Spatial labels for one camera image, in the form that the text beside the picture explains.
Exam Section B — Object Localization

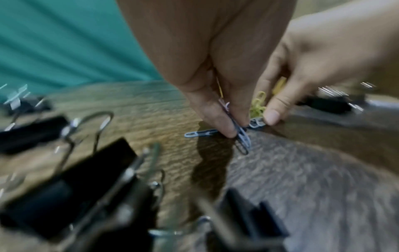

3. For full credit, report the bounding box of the person's left hand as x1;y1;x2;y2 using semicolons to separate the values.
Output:
116;0;297;139

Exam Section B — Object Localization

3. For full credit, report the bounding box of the person's right hand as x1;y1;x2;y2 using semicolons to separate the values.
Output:
251;0;399;127

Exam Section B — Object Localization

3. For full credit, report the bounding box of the single black binder clip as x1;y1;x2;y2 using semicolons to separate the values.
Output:
296;86;365;115

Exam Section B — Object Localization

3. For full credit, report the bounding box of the bunch of coloured paper clips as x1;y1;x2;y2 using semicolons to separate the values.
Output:
249;76;287;129
218;98;253;156

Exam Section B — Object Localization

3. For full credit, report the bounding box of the wooden table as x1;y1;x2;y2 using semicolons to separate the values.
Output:
0;81;399;252

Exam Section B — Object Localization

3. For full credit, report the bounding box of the teal curtain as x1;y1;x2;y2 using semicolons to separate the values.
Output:
0;0;163;99

